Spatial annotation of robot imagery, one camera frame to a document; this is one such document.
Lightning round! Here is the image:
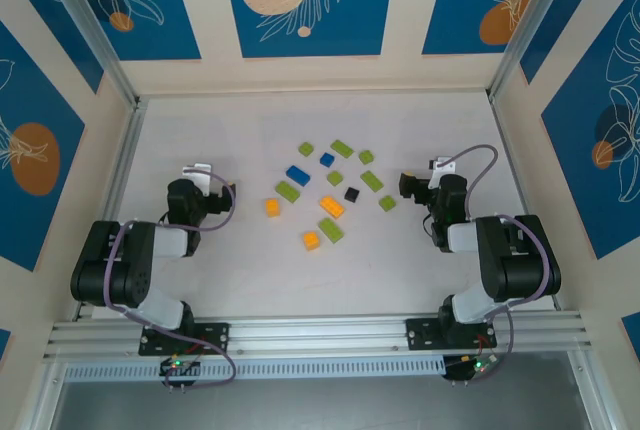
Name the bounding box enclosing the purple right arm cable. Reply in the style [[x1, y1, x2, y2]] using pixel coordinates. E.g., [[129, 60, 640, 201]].
[[434, 144, 564, 381]]

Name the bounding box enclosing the grey slotted cable duct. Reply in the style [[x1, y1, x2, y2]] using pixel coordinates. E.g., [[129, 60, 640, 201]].
[[64, 355, 446, 382]]

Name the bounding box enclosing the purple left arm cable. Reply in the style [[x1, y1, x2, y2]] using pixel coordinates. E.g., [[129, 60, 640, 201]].
[[102, 169, 239, 391]]

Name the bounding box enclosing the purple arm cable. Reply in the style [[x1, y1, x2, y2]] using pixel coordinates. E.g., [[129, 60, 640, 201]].
[[434, 144, 564, 381], [102, 169, 239, 391]]

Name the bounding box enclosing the blue 2x4 lego brick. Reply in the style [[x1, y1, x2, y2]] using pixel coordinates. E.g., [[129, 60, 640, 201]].
[[285, 165, 312, 187]]

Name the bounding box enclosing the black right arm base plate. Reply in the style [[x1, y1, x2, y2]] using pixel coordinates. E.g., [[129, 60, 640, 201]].
[[405, 317, 498, 351]]

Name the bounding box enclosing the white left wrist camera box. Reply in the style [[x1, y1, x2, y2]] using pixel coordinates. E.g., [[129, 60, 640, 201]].
[[181, 163, 214, 197]]

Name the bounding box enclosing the aluminium mounting rail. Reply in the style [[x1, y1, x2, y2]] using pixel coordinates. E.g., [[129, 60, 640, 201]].
[[42, 312, 594, 364]]

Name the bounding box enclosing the aluminium side rail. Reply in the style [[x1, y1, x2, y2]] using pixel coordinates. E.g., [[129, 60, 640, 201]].
[[488, 92, 564, 312], [72, 97, 149, 321]]

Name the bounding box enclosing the aluminium frame post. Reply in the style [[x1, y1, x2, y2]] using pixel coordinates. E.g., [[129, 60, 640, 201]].
[[487, 0, 601, 101], [34, 0, 146, 111]]

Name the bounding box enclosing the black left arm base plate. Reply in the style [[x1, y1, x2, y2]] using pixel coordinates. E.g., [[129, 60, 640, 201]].
[[138, 322, 231, 356]]

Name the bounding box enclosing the green 2x4 lego brick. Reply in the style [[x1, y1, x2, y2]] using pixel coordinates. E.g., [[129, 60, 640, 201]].
[[275, 180, 302, 204], [317, 217, 345, 243], [329, 139, 357, 159], [359, 169, 385, 193]]

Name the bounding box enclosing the orange 2x4 lego brick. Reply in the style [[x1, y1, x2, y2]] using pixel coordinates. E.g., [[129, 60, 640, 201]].
[[319, 195, 346, 220]]

